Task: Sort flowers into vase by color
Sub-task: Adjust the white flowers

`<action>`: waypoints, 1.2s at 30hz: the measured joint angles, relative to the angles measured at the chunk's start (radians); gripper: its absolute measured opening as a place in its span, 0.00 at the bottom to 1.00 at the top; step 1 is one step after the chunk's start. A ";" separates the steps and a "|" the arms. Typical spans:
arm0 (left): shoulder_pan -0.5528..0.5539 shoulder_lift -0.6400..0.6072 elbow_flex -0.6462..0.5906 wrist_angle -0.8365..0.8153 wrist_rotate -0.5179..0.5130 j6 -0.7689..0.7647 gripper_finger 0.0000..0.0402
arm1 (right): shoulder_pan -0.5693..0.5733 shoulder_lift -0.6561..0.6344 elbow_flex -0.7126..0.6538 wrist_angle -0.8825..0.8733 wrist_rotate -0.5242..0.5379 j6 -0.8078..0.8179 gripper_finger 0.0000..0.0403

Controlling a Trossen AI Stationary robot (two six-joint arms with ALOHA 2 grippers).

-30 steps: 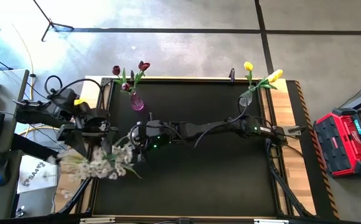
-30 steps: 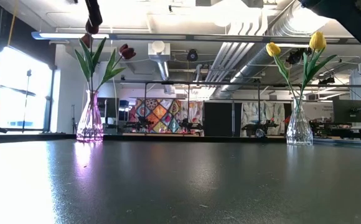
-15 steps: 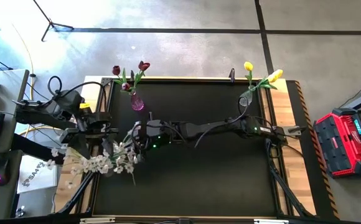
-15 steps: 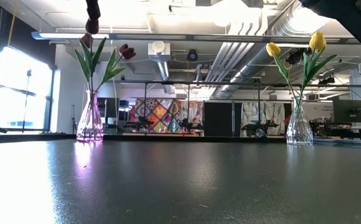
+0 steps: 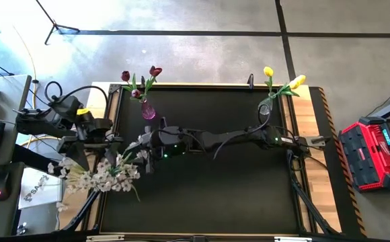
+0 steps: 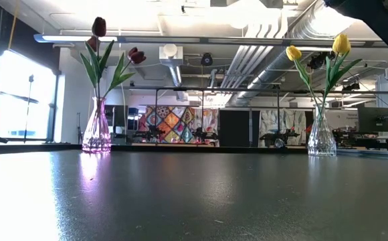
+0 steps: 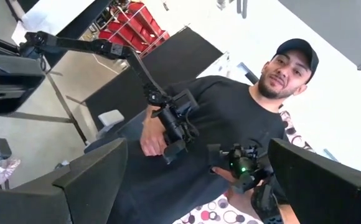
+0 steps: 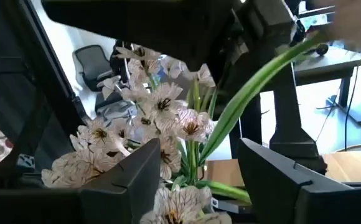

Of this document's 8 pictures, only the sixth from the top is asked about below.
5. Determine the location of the yellow artificial tulip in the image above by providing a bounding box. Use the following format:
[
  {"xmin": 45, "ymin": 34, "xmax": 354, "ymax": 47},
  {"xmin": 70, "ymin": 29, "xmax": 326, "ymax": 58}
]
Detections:
[
  {"xmin": 319, "ymin": 33, "xmax": 363, "ymax": 118},
  {"xmin": 286, "ymin": 45, "xmax": 324, "ymax": 121}
]

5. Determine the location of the pink glass vase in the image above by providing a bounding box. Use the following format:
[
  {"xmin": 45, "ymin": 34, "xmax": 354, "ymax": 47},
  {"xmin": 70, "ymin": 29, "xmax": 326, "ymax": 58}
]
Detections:
[{"xmin": 82, "ymin": 96, "xmax": 112, "ymax": 155}]

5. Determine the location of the clear glass vase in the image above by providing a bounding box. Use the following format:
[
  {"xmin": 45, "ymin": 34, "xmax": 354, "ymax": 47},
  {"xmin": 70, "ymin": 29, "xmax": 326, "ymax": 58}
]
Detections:
[{"xmin": 307, "ymin": 103, "xmax": 338, "ymax": 157}]

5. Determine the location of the orange floral cloth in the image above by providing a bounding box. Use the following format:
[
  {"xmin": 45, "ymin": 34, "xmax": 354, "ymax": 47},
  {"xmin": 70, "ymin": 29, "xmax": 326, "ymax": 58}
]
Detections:
[{"xmin": 193, "ymin": 107, "xmax": 220, "ymax": 147}]

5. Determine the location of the colourful patterned cloth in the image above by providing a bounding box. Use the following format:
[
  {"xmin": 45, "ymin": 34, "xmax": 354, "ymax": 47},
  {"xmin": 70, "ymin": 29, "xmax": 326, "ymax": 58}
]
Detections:
[{"xmin": 138, "ymin": 105, "xmax": 197, "ymax": 144}]

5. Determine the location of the black panel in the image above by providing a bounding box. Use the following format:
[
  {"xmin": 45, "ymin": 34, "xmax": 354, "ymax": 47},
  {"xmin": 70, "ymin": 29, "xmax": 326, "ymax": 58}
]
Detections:
[{"xmin": 219, "ymin": 109, "xmax": 261, "ymax": 147}]

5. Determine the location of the black round ceiling lamp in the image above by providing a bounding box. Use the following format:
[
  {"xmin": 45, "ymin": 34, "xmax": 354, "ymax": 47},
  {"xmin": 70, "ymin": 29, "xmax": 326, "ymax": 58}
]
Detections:
[{"xmin": 200, "ymin": 52, "xmax": 214, "ymax": 67}]

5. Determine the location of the white ceiling box unit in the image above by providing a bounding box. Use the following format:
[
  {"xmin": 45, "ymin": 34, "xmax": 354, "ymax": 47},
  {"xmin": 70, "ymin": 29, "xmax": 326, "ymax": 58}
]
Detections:
[{"xmin": 159, "ymin": 43, "xmax": 184, "ymax": 67}]

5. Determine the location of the dark screen on stand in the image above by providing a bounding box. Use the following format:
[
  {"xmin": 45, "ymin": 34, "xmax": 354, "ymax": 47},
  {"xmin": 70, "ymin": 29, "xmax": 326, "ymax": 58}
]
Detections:
[{"xmin": 104, "ymin": 104, "xmax": 128, "ymax": 127}]

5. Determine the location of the white leaf print cloth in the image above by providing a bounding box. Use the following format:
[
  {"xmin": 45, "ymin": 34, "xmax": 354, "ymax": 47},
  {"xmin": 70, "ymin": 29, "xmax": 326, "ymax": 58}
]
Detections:
[{"xmin": 260, "ymin": 109, "xmax": 307, "ymax": 147}]

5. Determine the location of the long ceiling light strip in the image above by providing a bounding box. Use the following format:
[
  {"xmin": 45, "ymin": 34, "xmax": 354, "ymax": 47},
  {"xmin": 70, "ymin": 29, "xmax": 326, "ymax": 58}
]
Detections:
[{"xmin": 33, "ymin": 33, "xmax": 120, "ymax": 44}]

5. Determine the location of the black lamp stand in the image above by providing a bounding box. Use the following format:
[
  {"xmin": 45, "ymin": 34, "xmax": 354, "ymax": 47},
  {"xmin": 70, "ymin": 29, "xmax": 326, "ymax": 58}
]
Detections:
[{"xmin": 23, "ymin": 75, "xmax": 36, "ymax": 143}]

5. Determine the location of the background work table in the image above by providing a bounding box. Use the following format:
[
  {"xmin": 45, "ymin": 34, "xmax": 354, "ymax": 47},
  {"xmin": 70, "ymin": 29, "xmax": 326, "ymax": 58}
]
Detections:
[{"xmin": 334, "ymin": 130, "xmax": 388, "ymax": 151}]

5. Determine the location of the black computer monitor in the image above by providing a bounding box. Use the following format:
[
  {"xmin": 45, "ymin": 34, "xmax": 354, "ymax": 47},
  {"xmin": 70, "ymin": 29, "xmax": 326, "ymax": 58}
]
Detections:
[{"xmin": 357, "ymin": 106, "xmax": 388, "ymax": 133}]

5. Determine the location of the black metal frame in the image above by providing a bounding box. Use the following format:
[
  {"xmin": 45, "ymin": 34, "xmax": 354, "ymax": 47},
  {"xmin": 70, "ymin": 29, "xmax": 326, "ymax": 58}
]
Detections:
[{"xmin": 111, "ymin": 85, "xmax": 388, "ymax": 135}]

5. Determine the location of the silver ventilation duct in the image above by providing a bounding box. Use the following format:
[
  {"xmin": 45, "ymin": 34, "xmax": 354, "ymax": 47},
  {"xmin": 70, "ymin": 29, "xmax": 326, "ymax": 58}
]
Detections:
[{"xmin": 227, "ymin": 0, "xmax": 359, "ymax": 107}]

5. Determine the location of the black overhead camera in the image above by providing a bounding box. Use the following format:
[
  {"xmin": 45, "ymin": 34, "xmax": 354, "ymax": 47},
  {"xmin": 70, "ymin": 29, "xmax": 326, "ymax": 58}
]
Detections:
[{"xmin": 307, "ymin": 50, "xmax": 336, "ymax": 70}]

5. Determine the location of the yellow hanging strap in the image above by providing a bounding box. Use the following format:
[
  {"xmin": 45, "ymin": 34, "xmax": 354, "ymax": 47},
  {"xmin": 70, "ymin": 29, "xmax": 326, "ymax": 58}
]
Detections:
[{"xmin": 7, "ymin": 0, "xmax": 20, "ymax": 50}]

